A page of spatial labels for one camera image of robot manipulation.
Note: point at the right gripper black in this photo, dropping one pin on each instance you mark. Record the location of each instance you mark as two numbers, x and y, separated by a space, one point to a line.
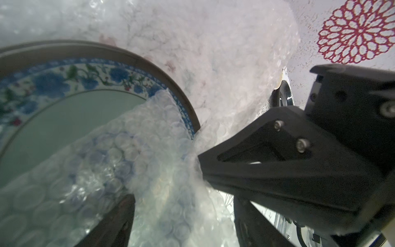
330 166

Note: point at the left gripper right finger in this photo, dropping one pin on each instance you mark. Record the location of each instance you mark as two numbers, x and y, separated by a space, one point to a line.
253 229

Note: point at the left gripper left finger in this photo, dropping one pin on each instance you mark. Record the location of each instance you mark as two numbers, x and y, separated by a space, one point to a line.
115 228

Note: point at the blue patterned dinner plate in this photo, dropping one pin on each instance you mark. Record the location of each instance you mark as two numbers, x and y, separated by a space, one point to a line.
56 92

